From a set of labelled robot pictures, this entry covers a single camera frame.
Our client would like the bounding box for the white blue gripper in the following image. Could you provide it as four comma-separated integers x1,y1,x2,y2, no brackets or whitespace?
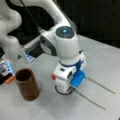
51,49,88,95

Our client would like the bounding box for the red tulip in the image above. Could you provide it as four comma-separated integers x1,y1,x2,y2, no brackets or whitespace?
85,77,116,94
51,74,105,110

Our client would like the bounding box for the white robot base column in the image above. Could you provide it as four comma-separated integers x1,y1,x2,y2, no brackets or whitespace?
0,3,25,73

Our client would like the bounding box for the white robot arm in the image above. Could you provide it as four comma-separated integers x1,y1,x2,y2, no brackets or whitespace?
10,0,86,95

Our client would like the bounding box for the brown wooden cylinder vase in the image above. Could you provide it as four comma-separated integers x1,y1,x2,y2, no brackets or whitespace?
15,68,40,101

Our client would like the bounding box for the orange block left edge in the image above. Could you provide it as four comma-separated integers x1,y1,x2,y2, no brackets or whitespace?
5,76,15,84

